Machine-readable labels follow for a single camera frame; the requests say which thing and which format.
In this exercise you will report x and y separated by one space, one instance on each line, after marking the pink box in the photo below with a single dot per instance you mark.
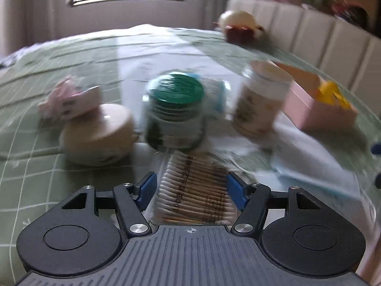
315 104

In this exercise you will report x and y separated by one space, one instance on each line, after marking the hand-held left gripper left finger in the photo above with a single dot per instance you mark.
148 187

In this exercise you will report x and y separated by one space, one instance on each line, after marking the beige round container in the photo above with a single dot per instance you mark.
98 138

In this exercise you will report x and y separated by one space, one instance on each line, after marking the blue and white packet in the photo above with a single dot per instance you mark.
217 93

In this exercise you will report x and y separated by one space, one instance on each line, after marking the yellow soft toy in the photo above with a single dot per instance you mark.
332 93

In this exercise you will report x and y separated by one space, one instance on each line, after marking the cotton swab packet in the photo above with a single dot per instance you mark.
192 193

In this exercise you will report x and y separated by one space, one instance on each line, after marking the cream and red plush toy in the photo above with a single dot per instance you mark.
239 26

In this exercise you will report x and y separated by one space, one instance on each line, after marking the white padded headboard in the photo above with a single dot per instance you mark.
315 34

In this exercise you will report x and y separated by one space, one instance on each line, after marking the green-lidded jar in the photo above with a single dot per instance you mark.
174 113

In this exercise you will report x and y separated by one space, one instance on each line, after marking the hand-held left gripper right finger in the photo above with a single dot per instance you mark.
236 188

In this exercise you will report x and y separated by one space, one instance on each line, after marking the pink tissue pack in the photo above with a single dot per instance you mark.
70 99

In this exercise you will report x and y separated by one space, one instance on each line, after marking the beige printed canister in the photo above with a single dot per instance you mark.
258 98

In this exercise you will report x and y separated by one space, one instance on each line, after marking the light blue flat packet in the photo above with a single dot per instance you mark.
312 169

